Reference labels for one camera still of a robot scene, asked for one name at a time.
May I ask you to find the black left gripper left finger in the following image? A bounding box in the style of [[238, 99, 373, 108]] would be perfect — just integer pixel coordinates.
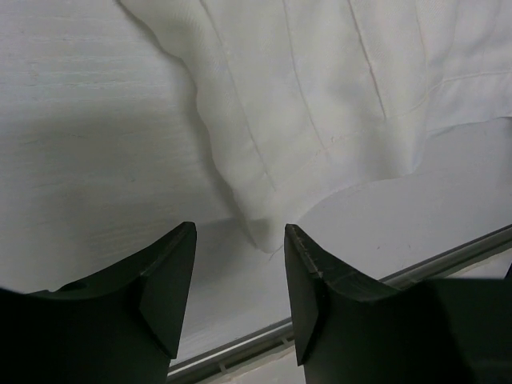
[[1, 222, 197, 383]]

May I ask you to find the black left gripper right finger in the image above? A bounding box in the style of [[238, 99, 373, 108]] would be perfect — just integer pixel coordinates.
[[284, 224, 511, 383]]

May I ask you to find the white fabric skirt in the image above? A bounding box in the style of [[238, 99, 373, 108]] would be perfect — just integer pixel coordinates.
[[124, 1, 511, 254]]

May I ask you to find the aluminium table edge rail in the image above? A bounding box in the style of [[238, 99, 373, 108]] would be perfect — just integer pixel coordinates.
[[167, 224, 511, 383]]

